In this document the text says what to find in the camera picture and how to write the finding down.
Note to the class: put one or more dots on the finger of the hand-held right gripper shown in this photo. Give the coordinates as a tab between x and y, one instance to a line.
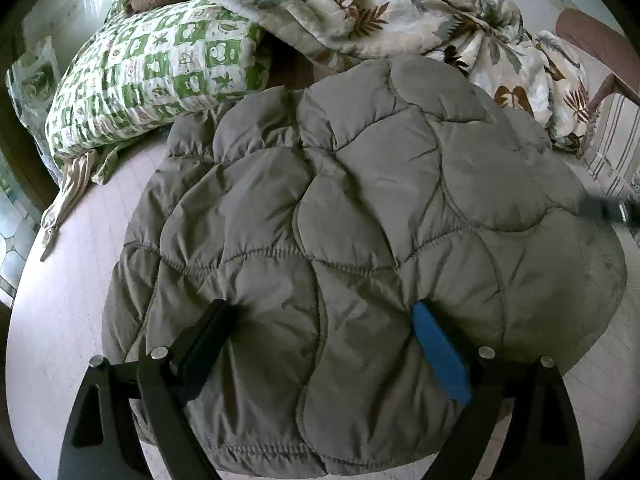
600	208

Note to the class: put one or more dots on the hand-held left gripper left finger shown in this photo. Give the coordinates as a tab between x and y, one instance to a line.
210	342

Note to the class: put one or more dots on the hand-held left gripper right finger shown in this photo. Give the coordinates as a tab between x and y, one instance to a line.
441	352

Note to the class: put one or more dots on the grey quilted jacket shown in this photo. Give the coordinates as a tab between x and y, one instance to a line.
350	220

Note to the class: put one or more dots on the striped seat cushion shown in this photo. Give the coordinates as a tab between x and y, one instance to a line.
615	145

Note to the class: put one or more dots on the brown wooden armchair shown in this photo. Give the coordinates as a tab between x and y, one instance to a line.
580	27

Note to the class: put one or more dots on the green patterned pillow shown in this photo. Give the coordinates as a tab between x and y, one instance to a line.
150	80

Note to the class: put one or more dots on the floral leaf print blanket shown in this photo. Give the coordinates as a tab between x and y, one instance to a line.
400	10

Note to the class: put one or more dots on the pale leaf print pillow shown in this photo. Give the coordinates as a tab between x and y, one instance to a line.
30	80

